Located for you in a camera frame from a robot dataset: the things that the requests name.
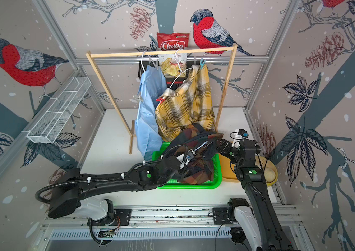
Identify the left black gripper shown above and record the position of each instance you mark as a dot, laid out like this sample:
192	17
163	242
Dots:
182	172

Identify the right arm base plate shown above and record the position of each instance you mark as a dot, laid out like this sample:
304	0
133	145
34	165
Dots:
221	216

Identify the dark multicolour plaid shirt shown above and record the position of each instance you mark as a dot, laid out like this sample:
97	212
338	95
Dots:
193	133

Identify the white hanger of yellow shirt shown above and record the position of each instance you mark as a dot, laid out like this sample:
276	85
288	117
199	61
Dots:
177	69

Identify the green plastic mesh basket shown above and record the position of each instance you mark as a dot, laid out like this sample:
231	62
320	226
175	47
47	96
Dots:
204	170

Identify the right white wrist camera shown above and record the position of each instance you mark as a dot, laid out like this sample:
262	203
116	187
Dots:
237	136

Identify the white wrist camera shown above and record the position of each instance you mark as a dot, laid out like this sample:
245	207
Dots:
237	136
187	156

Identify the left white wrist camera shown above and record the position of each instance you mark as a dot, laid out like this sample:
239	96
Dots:
187	156

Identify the yellow plaid shirt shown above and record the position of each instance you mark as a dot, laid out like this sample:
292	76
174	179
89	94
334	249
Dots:
188	104

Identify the red Chuba chips bag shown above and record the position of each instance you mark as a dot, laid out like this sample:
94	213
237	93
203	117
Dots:
170	42

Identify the white blue wire hanger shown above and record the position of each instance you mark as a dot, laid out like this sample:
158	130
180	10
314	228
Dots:
204	144

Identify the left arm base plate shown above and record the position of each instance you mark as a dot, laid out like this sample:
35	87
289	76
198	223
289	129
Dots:
120	217

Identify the red clothespin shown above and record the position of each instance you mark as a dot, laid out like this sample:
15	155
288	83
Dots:
160	99

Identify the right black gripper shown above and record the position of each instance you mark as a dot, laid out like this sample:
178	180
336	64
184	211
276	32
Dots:
224	143

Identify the teal clothespin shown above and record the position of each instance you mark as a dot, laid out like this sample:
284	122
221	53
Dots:
202	63

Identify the yellow round bowl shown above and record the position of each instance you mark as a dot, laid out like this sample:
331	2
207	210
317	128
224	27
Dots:
270	170

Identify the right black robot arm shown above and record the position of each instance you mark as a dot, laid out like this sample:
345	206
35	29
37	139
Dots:
256	216

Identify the clear clothespin on blue shirt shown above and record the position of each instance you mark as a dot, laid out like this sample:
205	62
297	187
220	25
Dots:
138	97

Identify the black wall bracket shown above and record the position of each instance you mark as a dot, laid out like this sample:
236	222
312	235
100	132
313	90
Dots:
142	69

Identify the wooden clothes rack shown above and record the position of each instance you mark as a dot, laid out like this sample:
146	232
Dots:
110	95

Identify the white wire mesh basket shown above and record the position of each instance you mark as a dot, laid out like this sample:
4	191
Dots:
61	108

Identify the yellow plastic tray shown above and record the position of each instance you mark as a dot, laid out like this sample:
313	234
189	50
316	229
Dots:
227	174

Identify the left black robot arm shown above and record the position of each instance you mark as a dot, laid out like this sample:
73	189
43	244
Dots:
72	191

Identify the light blue shirt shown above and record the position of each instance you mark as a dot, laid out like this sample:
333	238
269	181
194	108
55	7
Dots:
152	86

